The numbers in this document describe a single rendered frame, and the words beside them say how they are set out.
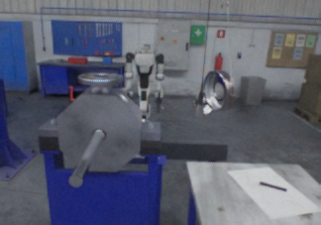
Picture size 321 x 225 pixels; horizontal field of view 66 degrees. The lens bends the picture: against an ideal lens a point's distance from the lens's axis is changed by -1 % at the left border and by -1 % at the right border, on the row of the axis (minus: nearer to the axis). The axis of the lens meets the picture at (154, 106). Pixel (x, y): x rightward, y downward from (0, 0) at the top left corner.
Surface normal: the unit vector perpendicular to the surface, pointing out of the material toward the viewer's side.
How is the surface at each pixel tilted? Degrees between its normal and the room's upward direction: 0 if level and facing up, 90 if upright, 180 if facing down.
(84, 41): 90
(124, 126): 90
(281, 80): 90
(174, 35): 90
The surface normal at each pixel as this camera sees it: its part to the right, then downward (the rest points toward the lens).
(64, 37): -0.02, 0.29
